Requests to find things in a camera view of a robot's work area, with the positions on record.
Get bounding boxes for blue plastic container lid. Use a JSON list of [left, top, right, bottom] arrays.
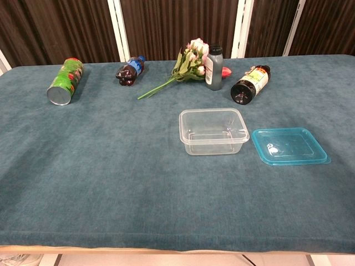
[[251, 127, 332, 166]]

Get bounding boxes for grey bottle with black cap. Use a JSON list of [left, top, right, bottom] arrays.
[[205, 43, 224, 91]]

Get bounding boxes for clear plastic food container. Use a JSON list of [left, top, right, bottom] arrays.
[[179, 108, 250, 156]]

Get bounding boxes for cola bottle with blue label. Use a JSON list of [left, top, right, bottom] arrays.
[[115, 55, 146, 87]]

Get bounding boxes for pink artificial flower bouquet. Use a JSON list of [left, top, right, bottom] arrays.
[[137, 38, 210, 100]]

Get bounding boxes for green chip can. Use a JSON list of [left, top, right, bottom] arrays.
[[46, 57, 85, 106]]

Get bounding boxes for dark bottle with yellow label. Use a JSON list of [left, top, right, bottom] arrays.
[[230, 65, 271, 105]]

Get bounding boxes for white partition frame post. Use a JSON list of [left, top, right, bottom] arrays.
[[107, 0, 131, 63], [230, 0, 255, 59], [0, 49, 12, 76], [282, 0, 307, 57]]

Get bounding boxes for white table leg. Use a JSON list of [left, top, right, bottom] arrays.
[[45, 253, 63, 266], [306, 254, 331, 266]]

